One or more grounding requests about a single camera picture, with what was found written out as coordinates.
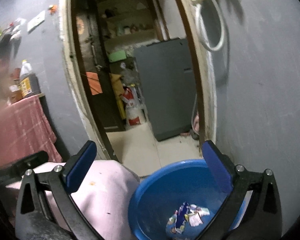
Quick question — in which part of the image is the white yellow wrapper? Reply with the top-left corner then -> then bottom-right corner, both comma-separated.
187,204 -> 210,227

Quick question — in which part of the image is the blue snack wrapper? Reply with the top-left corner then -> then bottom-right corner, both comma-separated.
175,202 -> 190,234

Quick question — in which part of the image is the red plaid cloth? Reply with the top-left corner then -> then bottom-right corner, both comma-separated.
0,96 -> 62,168

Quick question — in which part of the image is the brown sauce pouch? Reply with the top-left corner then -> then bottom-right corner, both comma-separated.
9,85 -> 23,104

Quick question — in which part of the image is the large soy sauce jug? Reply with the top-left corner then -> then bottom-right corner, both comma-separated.
19,60 -> 41,98

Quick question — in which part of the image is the blue plastic bucket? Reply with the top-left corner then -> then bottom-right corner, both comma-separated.
128,159 -> 228,239

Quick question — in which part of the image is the green box on shelf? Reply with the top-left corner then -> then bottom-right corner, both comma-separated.
108,50 -> 127,63

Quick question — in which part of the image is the grey washing machine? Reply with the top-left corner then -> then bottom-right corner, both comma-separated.
134,38 -> 196,141

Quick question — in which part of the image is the white wall switch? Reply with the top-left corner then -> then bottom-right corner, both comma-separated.
27,10 -> 46,33

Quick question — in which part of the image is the orange wall hook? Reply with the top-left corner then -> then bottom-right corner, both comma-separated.
48,4 -> 58,15

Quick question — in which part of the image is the wooden door frame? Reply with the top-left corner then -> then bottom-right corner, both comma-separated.
58,0 -> 217,160

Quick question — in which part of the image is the white hose loop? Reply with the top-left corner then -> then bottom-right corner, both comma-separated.
189,0 -> 228,52

